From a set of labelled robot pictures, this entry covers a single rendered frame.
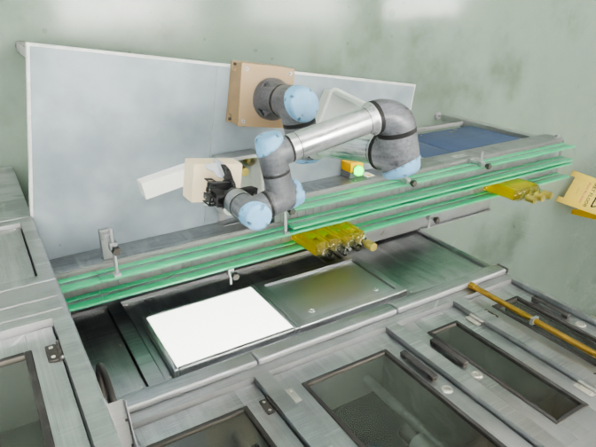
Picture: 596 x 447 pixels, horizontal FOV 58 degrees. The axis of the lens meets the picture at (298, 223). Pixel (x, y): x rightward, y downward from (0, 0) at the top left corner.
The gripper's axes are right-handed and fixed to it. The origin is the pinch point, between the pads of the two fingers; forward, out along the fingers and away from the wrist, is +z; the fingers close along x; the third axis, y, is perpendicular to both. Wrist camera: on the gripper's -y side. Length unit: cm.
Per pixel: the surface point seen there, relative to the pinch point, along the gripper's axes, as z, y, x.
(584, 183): 100, -381, 36
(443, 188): 18, -121, 10
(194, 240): 23.2, -4.3, 29.4
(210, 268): 16.6, -8.7, 38.0
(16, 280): -10, 57, 23
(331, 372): -41, -25, 49
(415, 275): -9, -87, 38
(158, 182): 29.2, 8.4, 8.6
